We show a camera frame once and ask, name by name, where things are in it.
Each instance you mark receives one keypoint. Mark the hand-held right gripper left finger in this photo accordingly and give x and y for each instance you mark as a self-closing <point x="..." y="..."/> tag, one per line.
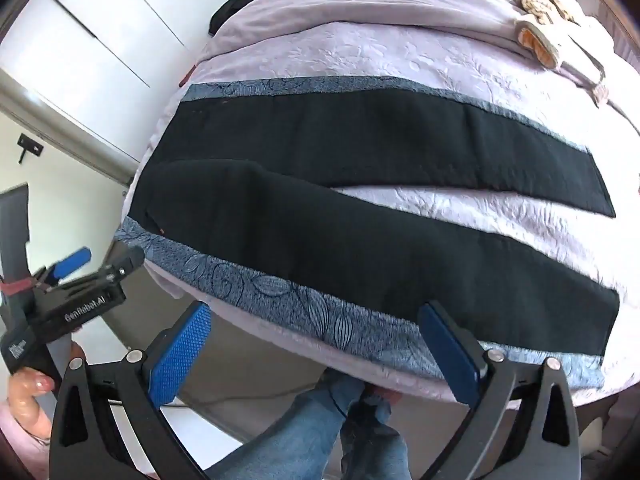
<point x="182" y="345"/>

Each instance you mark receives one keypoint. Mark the person's left leg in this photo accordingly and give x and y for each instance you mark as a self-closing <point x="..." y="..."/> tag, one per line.
<point x="295" y="425"/>

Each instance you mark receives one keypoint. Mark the plain lilac blanket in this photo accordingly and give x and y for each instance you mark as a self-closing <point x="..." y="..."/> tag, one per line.
<point x="350" y="0"/>

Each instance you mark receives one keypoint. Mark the beige bed base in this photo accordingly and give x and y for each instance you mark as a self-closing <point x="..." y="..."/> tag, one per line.
<point x="240" y="360"/>

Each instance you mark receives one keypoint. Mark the person's leg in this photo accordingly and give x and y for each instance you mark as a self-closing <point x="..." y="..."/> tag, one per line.
<point x="295" y="425"/>
<point x="372" y="435"/>

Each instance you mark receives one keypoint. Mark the person's left forearm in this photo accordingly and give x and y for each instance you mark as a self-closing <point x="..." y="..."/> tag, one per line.
<point x="15" y="435"/>

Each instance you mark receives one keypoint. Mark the beige knitted item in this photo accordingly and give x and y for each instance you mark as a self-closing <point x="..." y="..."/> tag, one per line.
<point x="540" y="0"/>

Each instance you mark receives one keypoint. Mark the black pants with blue trim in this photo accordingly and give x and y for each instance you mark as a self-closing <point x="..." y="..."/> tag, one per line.
<point x="350" y="240"/>

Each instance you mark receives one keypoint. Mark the person's right leg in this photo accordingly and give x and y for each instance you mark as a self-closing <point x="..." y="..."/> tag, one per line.
<point x="372" y="435"/>

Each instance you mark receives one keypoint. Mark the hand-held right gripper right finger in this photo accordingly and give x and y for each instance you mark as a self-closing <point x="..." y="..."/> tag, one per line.
<point x="445" y="350"/>

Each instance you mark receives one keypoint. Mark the lilac embossed blanket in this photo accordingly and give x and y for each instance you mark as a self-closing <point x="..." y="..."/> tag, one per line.
<point x="450" y="65"/>

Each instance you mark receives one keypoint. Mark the person's left hand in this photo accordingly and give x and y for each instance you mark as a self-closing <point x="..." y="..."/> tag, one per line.
<point x="30" y="387"/>

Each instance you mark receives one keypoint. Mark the black garment on bed edge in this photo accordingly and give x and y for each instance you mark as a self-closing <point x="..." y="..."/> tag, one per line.
<point x="232" y="7"/>

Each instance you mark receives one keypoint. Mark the black upright stand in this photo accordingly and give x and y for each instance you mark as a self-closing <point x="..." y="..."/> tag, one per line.
<point x="12" y="230"/>

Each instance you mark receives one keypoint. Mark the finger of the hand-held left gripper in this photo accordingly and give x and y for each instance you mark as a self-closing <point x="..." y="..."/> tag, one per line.
<point x="125" y="262"/>
<point x="72" y="262"/>

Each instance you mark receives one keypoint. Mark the black wall hook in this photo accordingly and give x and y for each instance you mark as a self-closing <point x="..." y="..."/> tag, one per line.
<point x="30" y="146"/>

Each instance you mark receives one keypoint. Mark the white wardrobe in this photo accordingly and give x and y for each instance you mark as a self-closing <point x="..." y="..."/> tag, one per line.
<point x="100" y="35"/>

